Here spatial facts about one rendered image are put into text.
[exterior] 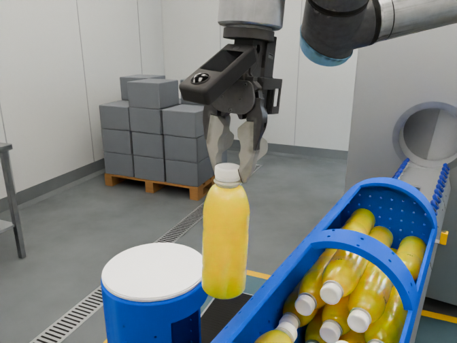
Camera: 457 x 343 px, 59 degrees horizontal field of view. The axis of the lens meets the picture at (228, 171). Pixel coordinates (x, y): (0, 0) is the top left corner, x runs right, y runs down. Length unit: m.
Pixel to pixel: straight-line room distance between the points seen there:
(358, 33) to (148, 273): 0.77
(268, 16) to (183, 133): 3.57
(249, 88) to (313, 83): 5.12
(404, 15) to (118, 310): 0.87
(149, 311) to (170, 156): 3.31
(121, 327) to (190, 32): 5.47
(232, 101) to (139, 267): 0.68
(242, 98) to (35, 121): 4.12
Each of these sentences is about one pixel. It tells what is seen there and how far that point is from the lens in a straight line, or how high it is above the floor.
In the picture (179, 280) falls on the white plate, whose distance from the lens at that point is 1.07.
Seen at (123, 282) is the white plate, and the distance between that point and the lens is 1.09.
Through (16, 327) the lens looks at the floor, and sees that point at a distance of 2.84.
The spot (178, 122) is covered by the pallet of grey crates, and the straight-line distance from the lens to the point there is 4.10.
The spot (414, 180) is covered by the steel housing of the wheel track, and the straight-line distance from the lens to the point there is 2.27.
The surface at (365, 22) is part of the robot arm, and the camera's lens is 0.68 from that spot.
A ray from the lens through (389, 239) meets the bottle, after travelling 1.24.
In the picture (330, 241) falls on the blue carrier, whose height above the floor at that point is 1.23.
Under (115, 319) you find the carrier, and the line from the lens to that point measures 1.10.
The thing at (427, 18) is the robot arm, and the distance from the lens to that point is 0.74.
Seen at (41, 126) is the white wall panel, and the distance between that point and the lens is 4.67.
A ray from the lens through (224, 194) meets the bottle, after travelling 0.58.
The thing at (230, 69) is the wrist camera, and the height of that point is 1.58.
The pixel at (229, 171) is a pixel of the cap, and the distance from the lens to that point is 0.57.
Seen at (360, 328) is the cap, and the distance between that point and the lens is 0.85.
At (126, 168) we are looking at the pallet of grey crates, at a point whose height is 0.24.
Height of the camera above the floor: 1.62
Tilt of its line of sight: 18 degrees down
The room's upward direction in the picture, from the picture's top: straight up
